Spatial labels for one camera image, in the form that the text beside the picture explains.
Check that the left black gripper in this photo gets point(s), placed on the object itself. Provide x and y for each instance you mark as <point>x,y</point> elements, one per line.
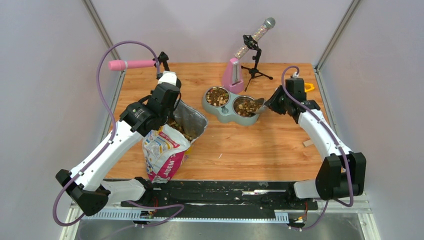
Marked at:
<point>171,111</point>

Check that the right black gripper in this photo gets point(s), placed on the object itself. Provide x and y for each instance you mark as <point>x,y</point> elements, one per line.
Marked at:
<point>271,103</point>

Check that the metal food scoop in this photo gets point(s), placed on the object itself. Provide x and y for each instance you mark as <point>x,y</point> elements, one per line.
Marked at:
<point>257,106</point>

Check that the pet food bag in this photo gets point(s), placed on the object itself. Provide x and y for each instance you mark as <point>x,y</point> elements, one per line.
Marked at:
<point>166,149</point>

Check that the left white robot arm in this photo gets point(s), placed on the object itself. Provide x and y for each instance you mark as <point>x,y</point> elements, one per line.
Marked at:
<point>85,183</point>

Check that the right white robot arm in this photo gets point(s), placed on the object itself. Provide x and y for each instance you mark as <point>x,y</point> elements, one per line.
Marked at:
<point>342,172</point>

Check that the grey double pet bowl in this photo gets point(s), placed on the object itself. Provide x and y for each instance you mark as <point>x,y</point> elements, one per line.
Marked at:
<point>228,107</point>

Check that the yellow green triangle toy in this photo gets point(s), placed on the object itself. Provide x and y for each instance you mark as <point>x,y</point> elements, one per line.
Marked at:
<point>308,87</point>

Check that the pink metronome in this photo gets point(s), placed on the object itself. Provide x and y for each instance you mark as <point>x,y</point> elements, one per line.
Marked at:
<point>232,78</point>

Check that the small wooden block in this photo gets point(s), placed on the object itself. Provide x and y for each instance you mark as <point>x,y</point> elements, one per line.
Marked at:
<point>307,143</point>

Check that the pink microphone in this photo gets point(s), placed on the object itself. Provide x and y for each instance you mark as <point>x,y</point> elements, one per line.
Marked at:
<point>121,65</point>

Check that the black tripod mic stand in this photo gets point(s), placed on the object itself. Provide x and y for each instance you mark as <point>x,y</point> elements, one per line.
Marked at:
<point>253,71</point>

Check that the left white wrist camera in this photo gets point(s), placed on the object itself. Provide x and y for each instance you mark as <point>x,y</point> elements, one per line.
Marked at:
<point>168,77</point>

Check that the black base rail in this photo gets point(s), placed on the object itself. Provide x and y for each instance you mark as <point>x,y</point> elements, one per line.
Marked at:
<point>225,202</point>

